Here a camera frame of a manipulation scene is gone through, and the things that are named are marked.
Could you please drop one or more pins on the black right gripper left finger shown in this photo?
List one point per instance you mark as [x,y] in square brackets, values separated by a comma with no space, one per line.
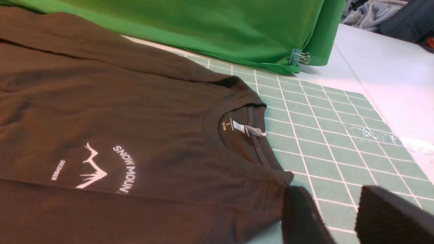
[301,220]

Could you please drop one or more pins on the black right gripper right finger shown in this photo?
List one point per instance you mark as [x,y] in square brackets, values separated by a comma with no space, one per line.
[385,218]

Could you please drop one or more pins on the dark gray long-sleeved shirt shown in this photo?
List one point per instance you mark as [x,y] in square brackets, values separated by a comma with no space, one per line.
[107,141]

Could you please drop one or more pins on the green grid table mat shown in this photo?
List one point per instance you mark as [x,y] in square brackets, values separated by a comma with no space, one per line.
[305,125]

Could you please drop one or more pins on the clear tape strip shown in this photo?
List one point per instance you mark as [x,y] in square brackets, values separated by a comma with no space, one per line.
[414,145]

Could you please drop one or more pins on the green backdrop cloth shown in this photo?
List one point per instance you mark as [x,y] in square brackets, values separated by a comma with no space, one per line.
[255,33]

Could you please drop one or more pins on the pile of gray-blue clothes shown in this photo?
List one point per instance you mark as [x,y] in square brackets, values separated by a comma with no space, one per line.
[407,20]

